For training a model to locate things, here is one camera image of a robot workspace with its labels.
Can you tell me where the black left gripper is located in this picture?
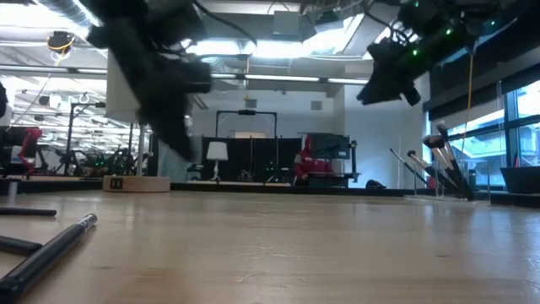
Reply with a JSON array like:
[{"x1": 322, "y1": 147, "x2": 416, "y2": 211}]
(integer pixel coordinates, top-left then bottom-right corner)
[{"x1": 134, "y1": 50, "x2": 196, "y2": 160}]

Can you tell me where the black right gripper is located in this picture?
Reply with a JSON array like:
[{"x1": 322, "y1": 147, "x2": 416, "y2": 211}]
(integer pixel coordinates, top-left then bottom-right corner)
[{"x1": 356, "y1": 38, "x2": 423, "y2": 106}]

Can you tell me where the small brush white ferrule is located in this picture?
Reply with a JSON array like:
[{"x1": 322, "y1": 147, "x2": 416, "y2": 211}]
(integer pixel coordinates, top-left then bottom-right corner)
[{"x1": 406, "y1": 150, "x2": 459, "y2": 193}]

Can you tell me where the large black pen foreground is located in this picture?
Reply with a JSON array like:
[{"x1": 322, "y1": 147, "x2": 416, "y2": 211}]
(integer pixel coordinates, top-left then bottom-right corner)
[{"x1": 0, "y1": 213, "x2": 99, "y2": 299}]

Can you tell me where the grey-green cloth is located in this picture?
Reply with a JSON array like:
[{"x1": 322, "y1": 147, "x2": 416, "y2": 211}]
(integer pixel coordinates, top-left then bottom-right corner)
[{"x1": 157, "y1": 138, "x2": 203, "y2": 183}]

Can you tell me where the small white table lamp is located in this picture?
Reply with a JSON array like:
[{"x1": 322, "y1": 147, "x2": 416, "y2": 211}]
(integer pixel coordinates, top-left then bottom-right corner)
[{"x1": 206, "y1": 141, "x2": 230, "y2": 182}]

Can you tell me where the white lamp wooden base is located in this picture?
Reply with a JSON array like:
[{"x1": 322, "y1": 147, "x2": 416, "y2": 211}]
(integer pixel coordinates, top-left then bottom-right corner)
[{"x1": 102, "y1": 48, "x2": 182, "y2": 193}]

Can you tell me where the black cabinet machine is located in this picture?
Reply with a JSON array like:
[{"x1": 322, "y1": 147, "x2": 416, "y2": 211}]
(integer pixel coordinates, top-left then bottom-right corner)
[{"x1": 301, "y1": 132, "x2": 361, "y2": 188}]

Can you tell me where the long ceiling light bar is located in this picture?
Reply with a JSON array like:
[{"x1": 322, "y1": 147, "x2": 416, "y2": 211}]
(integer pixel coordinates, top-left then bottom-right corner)
[{"x1": 210, "y1": 72, "x2": 372, "y2": 88}]

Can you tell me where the person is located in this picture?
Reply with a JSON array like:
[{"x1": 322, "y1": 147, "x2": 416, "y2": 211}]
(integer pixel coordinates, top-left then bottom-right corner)
[{"x1": 294, "y1": 135, "x2": 334, "y2": 187}]

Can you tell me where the grey ceiling box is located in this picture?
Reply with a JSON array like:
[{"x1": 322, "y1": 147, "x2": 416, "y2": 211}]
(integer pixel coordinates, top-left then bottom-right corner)
[{"x1": 273, "y1": 10, "x2": 301, "y2": 37}]

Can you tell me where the clear acrylic organizer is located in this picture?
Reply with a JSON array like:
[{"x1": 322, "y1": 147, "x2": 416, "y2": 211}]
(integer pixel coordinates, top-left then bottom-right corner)
[{"x1": 412, "y1": 159, "x2": 491, "y2": 204}]

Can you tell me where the red stand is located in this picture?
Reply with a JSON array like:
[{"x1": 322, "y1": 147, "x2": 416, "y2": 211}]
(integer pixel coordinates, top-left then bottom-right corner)
[{"x1": 17, "y1": 128, "x2": 43, "y2": 176}]

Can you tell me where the black bin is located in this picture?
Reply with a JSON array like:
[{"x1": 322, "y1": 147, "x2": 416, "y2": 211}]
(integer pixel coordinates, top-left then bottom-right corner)
[{"x1": 499, "y1": 166, "x2": 540, "y2": 195}]

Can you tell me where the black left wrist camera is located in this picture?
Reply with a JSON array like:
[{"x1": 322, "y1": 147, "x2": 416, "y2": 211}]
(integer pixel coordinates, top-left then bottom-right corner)
[{"x1": 179, "y1": 61, "x2": 213, "y2": 95}]

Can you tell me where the hanging yellow cord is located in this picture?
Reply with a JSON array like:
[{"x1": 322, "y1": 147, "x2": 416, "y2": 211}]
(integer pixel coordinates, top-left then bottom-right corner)
[{"x1": 463, "y1": 52, "x2": 474, "y2": 144}]

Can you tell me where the black metal stand frame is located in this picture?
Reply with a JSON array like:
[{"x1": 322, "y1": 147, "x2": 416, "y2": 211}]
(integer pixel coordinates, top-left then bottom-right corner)
[{"x1": 65, "y1": 100, "x2": 107, "y2": 174}]

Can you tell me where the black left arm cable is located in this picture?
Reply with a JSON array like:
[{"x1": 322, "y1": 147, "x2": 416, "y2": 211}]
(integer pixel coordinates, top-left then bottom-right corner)
[{"x1": 192, "y1": 0, "x2": 258, "y2": 46}]

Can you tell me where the yellow black ceiling cord reel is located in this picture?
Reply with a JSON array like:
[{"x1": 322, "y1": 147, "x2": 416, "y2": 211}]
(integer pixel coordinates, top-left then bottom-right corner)
[{"x1": 46, "y1": 30, "x2": 76, "y2": 56}]

